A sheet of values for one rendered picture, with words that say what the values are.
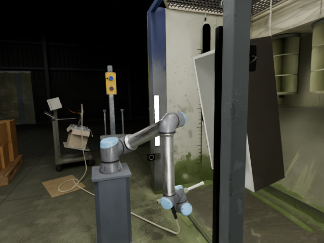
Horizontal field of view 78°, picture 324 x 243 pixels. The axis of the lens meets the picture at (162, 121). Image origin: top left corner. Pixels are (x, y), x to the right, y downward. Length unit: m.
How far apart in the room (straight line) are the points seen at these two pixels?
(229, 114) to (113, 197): 1.38
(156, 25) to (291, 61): 1.68
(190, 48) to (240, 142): 2.22
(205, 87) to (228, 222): 1.66
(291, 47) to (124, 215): 2.62
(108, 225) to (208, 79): 1.62
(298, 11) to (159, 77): 1.63
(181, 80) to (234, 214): 2.12
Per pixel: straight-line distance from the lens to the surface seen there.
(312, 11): 2.73
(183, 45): 2.66
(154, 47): 2.51
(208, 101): 2.15
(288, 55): 2.97
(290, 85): 2.96
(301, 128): 3.00
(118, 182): 1.70
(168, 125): 1.32
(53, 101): 3.99
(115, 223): 1.86
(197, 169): 2.85
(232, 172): 0.56
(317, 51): 2.66
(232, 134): 0.53
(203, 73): 2.13
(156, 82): 2.46
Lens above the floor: 1.26
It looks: 7 degrees down
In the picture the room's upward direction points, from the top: 1 degrees counter-clockwise
